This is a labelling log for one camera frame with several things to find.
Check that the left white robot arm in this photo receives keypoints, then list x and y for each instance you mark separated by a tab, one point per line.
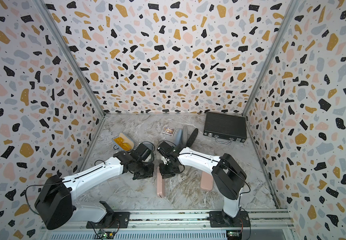
57	202

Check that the playing card box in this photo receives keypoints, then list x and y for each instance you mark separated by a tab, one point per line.
168	131

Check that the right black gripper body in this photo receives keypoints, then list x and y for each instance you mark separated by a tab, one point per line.
167	170

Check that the yellow sunglasses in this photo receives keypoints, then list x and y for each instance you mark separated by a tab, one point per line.
121	144

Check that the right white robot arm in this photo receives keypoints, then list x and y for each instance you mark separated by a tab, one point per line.
227	174

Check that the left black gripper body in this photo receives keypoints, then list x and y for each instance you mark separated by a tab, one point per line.
144	171

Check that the grey case with glasses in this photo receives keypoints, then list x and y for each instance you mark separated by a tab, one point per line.
184	135

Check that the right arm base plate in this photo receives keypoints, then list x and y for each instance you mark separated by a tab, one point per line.
219	219

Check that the pink glasses case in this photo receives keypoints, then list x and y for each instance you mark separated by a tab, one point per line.
206	182
160	184

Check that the black briefcase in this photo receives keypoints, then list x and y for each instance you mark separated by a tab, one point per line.
225	128

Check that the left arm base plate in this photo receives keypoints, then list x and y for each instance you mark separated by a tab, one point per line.
111	220

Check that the blue case brown lining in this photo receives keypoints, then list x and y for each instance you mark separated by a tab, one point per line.
178	137

